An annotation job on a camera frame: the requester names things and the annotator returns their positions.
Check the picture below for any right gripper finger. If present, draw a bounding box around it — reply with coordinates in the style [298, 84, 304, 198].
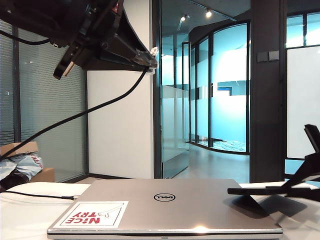
[286, 186, 320, 200]
[283, 153, 320, 190]

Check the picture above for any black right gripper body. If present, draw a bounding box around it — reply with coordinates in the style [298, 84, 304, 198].
[303, 123, 320, 156]

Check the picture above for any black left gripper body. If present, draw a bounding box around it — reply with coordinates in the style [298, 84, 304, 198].
[53, 0, 125, 81]

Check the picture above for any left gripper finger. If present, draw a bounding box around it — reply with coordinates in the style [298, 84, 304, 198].
[116, 5, 159, 55]
[83, 35, 160, 74]

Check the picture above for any black charging cable silver plug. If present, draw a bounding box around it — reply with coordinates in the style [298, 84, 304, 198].
[0, 46, 160, 162]

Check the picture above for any wide grey window blind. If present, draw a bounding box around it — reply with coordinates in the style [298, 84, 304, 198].
[18, 19, 88, 182]

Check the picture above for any frosted glass door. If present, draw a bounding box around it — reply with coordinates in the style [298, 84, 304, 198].
[159, 0, 191, 179]

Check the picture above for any narrow grey window blind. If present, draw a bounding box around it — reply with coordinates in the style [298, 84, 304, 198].
[0, 18, 16, 147]

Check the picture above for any open flat cardboard box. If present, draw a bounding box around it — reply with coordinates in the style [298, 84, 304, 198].
[0, 141, 40, 158]

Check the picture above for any silver Dell laptop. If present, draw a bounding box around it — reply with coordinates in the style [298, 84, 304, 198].
[46, 177, 285, 240]

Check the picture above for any grey plastic mailer bag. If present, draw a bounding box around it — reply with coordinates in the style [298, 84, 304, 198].
[0, 153, 45, 181]

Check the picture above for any tall brown cardboard box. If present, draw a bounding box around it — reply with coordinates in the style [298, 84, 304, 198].
[31, 167, 56, 183]

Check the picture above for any black bag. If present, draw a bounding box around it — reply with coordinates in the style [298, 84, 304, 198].
[0, 169, 32, 193]

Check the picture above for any white Nice Try sticker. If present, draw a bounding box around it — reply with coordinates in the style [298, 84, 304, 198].
[59, 200, 130, 227]

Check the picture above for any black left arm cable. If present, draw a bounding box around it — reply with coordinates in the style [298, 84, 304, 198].
[0, 29, 52, 46]

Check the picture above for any grey wall switch panel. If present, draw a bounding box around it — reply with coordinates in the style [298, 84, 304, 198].
[268, 50, 281, 62]

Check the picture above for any dark wall switch panel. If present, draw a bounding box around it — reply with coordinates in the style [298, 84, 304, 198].
[256, 51, 270, 63]

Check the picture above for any thin black cable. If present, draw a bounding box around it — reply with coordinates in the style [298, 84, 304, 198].
[4, 190, 81, 201]

